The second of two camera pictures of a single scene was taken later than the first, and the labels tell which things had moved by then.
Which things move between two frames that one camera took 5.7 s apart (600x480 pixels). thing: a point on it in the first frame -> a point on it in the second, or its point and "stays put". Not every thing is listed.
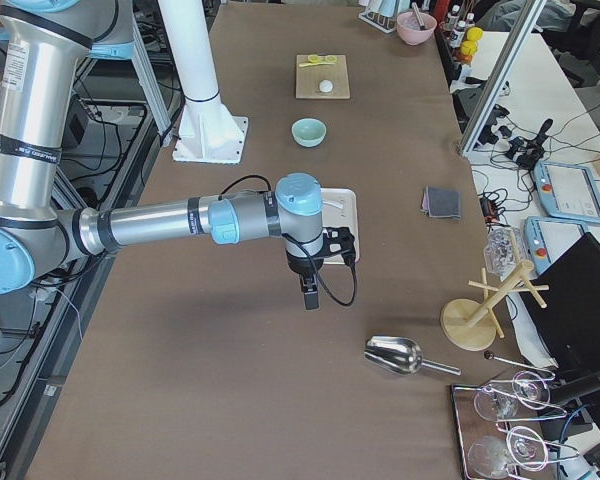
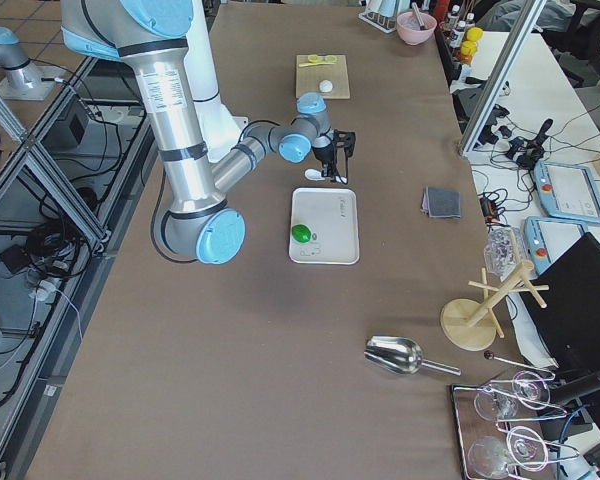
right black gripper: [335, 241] -> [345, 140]
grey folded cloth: [441, 203] stays put
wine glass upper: [527, 388] stays put
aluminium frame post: [501, 76] stays put
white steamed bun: [326, 86] stays put
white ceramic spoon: [335, 204] -> [317, 175]
